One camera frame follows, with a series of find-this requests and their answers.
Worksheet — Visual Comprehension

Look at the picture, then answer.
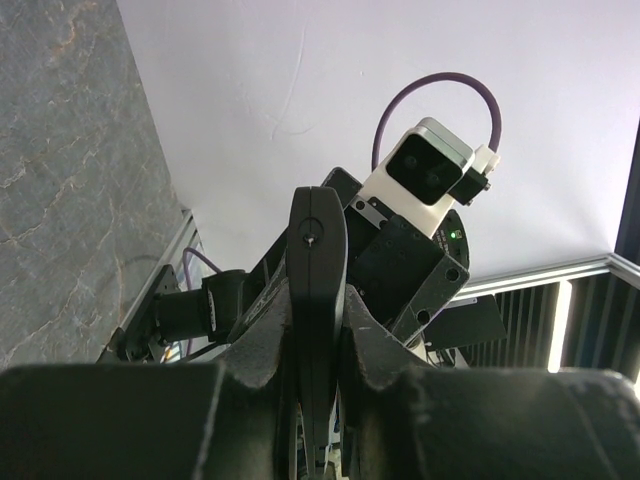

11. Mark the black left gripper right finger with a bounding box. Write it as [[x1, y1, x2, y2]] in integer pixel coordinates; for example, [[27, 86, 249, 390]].
[[339, 287, 639, 479]]

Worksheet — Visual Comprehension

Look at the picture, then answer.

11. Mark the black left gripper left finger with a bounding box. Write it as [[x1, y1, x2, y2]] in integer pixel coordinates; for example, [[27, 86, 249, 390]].
[[1, 287, 296, 479]]

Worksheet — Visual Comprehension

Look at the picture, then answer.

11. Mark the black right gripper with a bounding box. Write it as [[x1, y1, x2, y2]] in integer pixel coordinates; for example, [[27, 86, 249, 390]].
[[322, 167, 470, 345]]

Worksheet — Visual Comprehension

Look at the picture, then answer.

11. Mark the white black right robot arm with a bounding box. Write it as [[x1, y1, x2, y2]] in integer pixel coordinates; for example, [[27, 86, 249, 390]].
[[322, 168, 502, 350]]

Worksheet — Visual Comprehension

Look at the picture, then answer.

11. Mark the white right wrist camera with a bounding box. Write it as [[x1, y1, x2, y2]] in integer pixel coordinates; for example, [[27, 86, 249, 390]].
[[359, 117, 501, 238]]

